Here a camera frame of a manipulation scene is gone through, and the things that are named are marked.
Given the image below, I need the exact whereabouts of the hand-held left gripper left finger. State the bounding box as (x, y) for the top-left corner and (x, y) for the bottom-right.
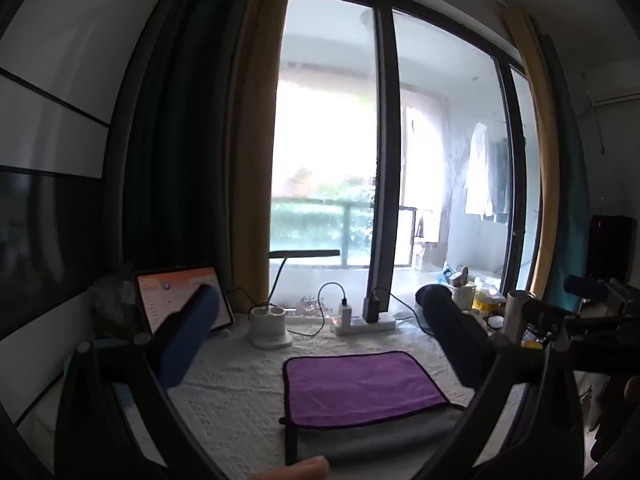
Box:
(52, 282), (236, 480)

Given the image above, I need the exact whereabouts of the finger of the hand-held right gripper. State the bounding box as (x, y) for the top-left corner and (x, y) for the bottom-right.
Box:
(521, 302), (623, 342)
(564, 274), (611, 303)

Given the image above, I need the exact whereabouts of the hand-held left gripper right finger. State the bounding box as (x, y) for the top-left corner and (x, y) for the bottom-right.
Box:
(415, 284), (588, 480)

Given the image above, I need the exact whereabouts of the purple towel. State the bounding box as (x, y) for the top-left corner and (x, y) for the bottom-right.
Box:
(282, 351), (451, 430)

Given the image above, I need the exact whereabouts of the grey towel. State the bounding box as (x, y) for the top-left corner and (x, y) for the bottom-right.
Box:
(280, 402), (467, 467)

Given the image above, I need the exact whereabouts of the person's left hand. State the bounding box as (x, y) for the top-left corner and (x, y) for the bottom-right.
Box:
(244, 456), (332, 480)

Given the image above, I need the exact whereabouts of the tablet with lit screen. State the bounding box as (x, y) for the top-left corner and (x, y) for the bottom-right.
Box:
(135, 266), (235, 336)

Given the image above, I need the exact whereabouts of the white container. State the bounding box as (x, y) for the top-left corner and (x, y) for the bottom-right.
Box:
(451, 282), (477, 312)

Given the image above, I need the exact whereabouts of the black box with red light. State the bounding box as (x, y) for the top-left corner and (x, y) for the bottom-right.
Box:
(589, 214), (638, 288)

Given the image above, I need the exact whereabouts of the yellow packet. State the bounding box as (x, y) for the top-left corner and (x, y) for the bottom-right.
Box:
(472, 290), (507, 317)

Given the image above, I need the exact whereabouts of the beige cylinder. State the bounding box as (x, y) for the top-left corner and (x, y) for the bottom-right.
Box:
(502, 289), (535, 345)

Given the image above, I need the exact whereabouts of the white desk lamp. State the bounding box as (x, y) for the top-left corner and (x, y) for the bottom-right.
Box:
(249, 248), (342, 349)

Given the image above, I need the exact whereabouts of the clear plastic bag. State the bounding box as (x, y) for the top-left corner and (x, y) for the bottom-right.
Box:
(91, 276), (141, 340)

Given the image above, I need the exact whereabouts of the white quilted table cover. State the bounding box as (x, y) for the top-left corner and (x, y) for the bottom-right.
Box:
(65, 310), (526, 480)

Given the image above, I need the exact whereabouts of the cardboard box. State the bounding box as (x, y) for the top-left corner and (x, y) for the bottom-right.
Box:
(412, 240), (449, 272)

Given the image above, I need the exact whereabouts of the white power strip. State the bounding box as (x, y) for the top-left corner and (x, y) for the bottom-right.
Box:
(331, 312), (397, 337)

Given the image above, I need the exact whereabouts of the teal curtain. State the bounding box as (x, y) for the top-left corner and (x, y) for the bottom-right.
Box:
(532, 19), (592, 313)

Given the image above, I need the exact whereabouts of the hanging grey garment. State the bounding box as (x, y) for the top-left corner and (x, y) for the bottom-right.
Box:
(491, 137), (515, 224)

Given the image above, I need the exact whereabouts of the yellow curtain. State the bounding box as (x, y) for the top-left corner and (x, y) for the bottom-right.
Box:
(222, 0), (297, 307)
(502, 4), (562, 297)

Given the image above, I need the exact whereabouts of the hanging white shirt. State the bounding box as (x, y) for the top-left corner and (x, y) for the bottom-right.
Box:
(464, 122), (502, 218)

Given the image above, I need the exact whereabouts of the balcony railing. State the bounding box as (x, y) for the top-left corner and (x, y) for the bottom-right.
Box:
(271, 198), (376, 267)

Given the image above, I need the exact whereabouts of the dark green curtain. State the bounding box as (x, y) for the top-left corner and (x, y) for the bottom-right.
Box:
(122, 0), (256, 311)

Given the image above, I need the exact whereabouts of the white air conditioner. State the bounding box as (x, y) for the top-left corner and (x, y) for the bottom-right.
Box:
(582, 57), (640, 107)

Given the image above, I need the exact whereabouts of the black tablet cable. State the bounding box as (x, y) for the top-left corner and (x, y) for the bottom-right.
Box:
(226, 287), (273, 312)

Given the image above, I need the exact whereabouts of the black looped cable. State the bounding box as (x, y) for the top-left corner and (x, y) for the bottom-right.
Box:
(317, 282), (347, 319)

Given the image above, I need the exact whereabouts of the black wall screen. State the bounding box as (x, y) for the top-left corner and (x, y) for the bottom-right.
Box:
(0, 167), (103, 341)

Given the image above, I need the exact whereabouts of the dark sliding door frame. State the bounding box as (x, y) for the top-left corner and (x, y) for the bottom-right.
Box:
(277, 0), (543, 321)

